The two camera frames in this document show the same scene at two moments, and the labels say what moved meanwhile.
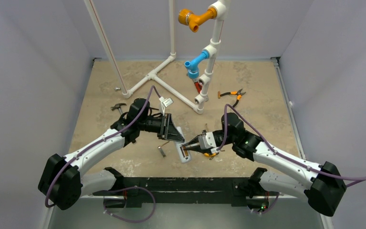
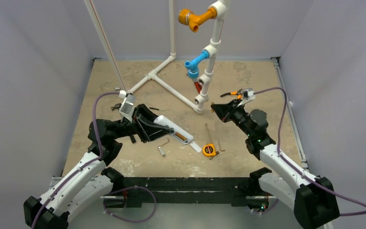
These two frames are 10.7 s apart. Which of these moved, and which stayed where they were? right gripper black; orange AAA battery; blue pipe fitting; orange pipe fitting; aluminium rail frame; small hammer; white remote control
Moved: orange AAA battery; white remote control; right gripper black
Stayed: small hammer; blue pipe fitting; orange pipe fitting; aluminium rail frame
